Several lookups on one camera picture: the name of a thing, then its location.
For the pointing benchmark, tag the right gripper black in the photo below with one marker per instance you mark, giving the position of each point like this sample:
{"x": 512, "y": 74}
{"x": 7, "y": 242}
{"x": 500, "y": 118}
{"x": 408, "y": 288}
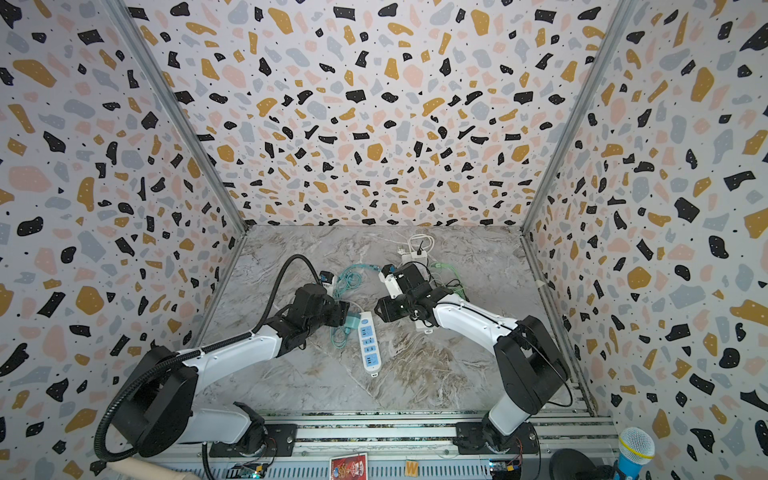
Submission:
{"x": 385, "y": 309}

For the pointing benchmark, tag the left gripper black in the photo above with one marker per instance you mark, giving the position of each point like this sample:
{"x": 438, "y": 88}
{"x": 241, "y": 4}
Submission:
{"x": 339, "y": 312}

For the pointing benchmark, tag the teal charger plug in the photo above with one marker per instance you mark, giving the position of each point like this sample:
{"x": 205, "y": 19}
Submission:
{"x": 352, "y": 323}

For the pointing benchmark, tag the small white blue power strip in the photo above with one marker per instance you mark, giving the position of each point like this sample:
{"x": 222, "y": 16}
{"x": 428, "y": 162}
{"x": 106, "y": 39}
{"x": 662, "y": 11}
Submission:
{"x": 370, "y": 352}

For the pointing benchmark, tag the large colourful power strip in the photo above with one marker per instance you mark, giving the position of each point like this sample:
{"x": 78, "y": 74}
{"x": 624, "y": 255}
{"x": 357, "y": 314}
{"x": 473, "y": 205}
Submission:
{"x": 426, "y": 328}

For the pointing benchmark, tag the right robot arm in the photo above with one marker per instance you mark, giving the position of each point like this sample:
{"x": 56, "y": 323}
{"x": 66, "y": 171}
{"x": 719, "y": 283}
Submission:
{"x": 531, "y": 366}

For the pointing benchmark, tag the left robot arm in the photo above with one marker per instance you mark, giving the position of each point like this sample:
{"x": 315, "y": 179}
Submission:
{"x": 156, "y": 408}

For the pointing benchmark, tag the red snack packet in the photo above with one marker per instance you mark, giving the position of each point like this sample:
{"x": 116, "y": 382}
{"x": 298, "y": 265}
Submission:
{"x": 349, "y": 467}

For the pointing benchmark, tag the small yellow tag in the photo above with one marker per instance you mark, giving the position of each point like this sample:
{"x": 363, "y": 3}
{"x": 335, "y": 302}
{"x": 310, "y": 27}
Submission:
{"x": 411, "y": 469}

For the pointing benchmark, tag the black round object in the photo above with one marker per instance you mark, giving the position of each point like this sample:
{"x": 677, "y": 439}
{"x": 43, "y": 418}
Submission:
{"x": 571, "y": 464}

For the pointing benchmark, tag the blue toy microphone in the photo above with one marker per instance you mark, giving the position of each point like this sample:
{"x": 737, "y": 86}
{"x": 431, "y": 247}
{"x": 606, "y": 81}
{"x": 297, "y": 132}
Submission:
{"x": 636, "y": 450}

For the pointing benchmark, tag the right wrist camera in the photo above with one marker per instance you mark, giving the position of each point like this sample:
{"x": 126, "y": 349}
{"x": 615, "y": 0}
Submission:
{"x": 403, "y": 277}

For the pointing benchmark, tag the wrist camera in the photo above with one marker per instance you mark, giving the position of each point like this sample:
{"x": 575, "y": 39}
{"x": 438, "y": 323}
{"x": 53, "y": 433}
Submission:
{"x": 403, "y": 277}
{"x": 327, "y": 280}

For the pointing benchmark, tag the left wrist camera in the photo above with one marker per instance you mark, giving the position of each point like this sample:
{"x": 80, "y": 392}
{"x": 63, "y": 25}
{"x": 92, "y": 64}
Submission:
{"x": 327, "y": 280}

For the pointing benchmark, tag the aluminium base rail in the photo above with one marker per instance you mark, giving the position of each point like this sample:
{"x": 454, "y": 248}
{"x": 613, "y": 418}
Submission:
{"x": 307, "y": 442}

